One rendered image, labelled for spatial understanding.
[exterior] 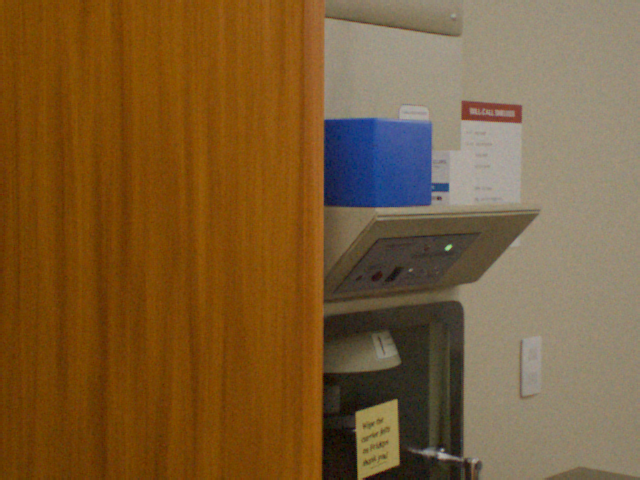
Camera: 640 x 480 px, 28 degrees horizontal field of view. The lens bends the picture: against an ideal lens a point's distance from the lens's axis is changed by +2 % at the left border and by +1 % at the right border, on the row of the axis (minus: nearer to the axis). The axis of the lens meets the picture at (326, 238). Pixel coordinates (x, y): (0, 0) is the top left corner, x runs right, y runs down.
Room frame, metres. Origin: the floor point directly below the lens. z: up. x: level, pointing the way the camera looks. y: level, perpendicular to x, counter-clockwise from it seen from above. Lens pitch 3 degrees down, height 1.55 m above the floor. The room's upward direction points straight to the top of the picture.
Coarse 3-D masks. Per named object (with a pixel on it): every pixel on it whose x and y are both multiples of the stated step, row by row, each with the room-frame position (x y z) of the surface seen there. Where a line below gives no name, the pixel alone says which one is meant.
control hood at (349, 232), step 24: (336, 216) 1.28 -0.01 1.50; (360, 216) 1.26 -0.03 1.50; (384, 216) 1.26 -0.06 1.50; (408, 216) 1.30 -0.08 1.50; (432, 216) 1.33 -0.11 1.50; (456, 216) 1.36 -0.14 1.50; (480, 216) 1.40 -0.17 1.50; (504, 216) 1.44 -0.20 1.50; (528, 216) 1.48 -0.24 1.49; (336, 240) 1.28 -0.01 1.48; (360, 240) 1.27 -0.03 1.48; (480, 240) 1.45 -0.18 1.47; (504, 240) 1.50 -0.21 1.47; (336, 264) 1.29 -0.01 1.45; (456, 264) 1.47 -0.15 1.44; (480, 264) 1.51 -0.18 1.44; (336, 288) 1.33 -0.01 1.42; (408, 288) 1.44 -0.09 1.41
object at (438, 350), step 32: (352, 320) 1.39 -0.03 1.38; (384, 320) 1.43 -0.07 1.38; (416, 320) 1.48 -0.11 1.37; (448, 320) 1.53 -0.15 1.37; (352, 352) 1.39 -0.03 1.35; (384, 352) 1.43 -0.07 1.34; (416, 352) 1.48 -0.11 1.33; (448, 352) 1.53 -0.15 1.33; (352, 384) 1.39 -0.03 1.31; (384, 384) 1.43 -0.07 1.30; (416, 384) 1.48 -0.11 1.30; (448, 384) 1.53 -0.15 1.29; (352, 416) 1.39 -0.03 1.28; (416, 416) 1.48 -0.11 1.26; (448, 416) 1.53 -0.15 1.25; (352, 448) 1.39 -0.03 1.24; (416, 448) 1.48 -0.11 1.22; (448, 448) 1.53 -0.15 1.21
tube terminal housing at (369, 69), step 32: (352, 32) 1.40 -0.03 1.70; (384, 32) 1.45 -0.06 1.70; (416, 32) 1.50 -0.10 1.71; (352, 64) 1.41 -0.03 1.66; (384, 64) 1.45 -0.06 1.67; (416, 64) 1.50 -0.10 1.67; (448, 64) 1.55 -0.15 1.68; (352, 96) 1.41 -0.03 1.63; (384, 96) 1.45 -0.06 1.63; (416, 96) 1.50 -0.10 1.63; (448, 96) 1.55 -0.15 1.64; (448, 128) 1.55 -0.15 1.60; (448, 288) 1.55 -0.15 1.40
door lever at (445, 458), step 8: (440, 456) 1.51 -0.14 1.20; (448, 456) 1.51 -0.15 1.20; (456, 456) 1.51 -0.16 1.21; (440, 464) 1.51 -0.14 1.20; (448, 464) 1.51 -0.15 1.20; (456, 464) 1.50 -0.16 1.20; (464, 464) 1.49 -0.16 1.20; (472, 464) 1.49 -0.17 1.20; (480, 464) 1.49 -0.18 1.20; (464, 472) 1.49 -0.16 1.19; (472, 472) 1.49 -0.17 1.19; (480, 472) 1.49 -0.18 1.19
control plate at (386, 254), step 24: (384, 240) 1.30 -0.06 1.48; (408, 240) 1.34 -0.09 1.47; (432, 240) 1.37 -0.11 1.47; (456, 240) 1.41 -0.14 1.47; (360, 264) 1.31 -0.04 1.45; (384, 264) 1.35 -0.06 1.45; (408, 264) 1.38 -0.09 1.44; (432, 264) 1.42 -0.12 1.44; (360, 288) 1.36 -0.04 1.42; (384, 288) 1.40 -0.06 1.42
